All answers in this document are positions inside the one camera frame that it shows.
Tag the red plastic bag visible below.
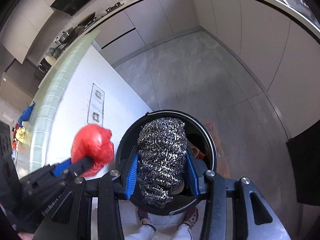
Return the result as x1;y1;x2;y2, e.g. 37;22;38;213
71;124;115;178

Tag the yellow towel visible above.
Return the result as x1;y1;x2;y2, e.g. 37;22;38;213
15;127;25;143

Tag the blue cloth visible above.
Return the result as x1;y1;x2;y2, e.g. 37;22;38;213
17;101;35;127

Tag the steel wool scrubber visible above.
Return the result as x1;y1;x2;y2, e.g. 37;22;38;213
137;117;187;209

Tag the person left hand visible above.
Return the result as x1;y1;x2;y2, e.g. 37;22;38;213
18;232;34;240

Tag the brown wooden stool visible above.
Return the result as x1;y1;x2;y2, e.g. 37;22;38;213
202;121;231;179

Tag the person right shoe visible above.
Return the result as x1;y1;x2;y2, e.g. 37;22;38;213
182;206;199;229

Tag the person shoe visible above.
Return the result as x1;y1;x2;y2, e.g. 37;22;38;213
182;206;199;229
137;207;156;232

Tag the person left shoe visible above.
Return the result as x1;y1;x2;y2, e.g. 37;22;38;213
137;207;156;232

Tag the beige refrigerator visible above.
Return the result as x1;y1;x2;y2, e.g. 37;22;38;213
1;60;41;112

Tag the black microwave oven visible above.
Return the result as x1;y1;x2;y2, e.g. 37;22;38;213
34;58;52;80

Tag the black plastic bucket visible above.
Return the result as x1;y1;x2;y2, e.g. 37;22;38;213
116;109;217;216

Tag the black lidded wok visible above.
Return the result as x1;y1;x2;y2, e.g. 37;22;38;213
59;27;76;44

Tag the frying pan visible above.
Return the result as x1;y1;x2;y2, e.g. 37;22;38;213
77;12;95;27

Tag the gas stove top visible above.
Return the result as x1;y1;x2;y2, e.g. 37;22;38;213
89;2;124;22

